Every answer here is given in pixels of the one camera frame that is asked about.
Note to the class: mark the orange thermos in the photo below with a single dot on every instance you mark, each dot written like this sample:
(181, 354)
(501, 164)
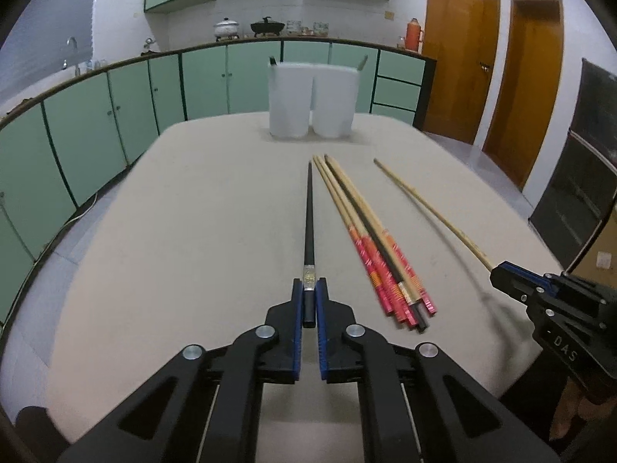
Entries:
(413, 33)

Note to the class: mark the green base cabinet run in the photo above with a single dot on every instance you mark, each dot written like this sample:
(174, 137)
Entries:
(82, 135)

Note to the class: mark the white cooking pot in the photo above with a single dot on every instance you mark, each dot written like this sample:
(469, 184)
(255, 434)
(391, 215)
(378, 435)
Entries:
(226, 29)

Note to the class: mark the person's right hand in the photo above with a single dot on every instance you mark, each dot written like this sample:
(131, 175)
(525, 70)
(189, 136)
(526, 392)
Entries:
(602, 405)

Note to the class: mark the grey chopstick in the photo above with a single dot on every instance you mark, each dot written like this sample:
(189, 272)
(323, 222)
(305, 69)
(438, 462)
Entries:
(362, 61)

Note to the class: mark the black wok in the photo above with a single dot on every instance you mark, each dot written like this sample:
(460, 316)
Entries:
(266, 26)

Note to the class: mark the brown cardboard sheet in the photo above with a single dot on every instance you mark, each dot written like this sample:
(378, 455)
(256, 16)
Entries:
(595, 255)

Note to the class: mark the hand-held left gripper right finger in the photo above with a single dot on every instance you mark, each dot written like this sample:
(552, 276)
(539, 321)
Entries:
(322, 328)

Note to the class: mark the window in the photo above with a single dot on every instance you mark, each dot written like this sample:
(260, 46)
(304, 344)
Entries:
(53, 29)

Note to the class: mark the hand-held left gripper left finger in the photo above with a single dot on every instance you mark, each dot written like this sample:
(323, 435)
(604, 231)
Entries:
(297, 328)

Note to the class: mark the plain bamboo chopstick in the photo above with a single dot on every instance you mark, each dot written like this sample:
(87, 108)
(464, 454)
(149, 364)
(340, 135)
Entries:
(386, 169)

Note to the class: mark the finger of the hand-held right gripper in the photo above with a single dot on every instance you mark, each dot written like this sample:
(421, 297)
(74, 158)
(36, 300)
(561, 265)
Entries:
(530, 277)
(511, 285)

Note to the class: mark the white plastic container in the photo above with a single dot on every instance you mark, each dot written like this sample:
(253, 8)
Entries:
(289, 101)
(335, 103)

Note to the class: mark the dark chair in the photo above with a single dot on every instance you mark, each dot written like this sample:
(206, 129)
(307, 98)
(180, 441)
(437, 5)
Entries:
(38, 431)

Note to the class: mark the black glass cabinet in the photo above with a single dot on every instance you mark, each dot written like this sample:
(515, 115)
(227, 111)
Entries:
(578, 169)

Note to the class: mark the chrome faucet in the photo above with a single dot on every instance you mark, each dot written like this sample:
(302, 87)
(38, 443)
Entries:
(73, 50)

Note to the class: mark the wooden door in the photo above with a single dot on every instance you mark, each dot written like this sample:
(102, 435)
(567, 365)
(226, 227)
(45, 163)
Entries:
(525, 91)
(458, 58)

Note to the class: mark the glass jar set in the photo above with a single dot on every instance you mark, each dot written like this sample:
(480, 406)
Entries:
(321, 28)
(293, 27)

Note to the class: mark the red-ended bamboo chopstick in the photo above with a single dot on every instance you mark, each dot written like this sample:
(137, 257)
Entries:
(404, 316)
(387, 294)
(372, 276)

